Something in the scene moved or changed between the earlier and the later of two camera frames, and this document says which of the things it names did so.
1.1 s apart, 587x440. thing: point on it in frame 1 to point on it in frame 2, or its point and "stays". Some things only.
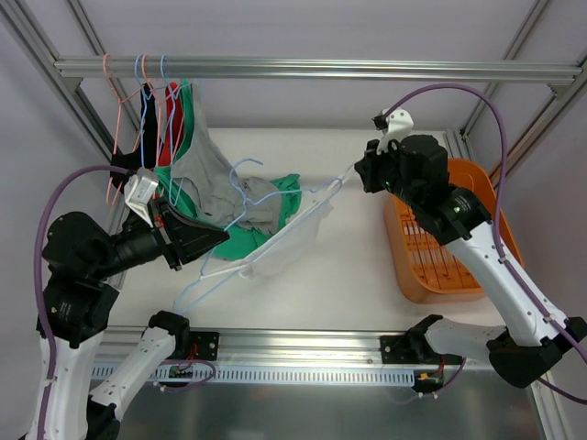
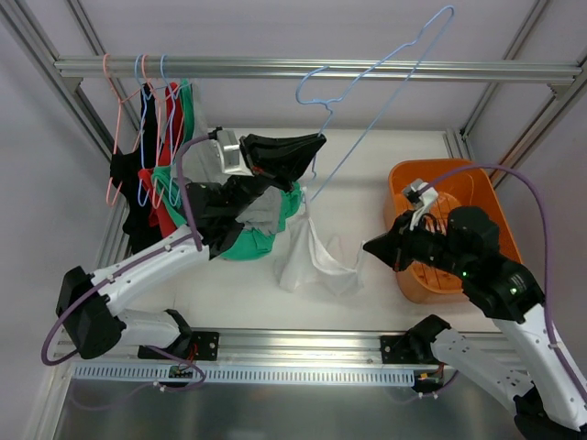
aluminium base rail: x=274 y=347 stays
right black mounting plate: x=397 y=349 stays
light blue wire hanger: x=263 y=223 to x=326 y=118
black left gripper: x=170 y=240 to x=250 y=153
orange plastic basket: x=420 y=269 stays
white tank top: x=289 y=245 to x=306 y=263
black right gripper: x=370 y=170 to x=404 y=245
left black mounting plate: x=204 y=346 stays
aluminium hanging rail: x=465 y=70 stays
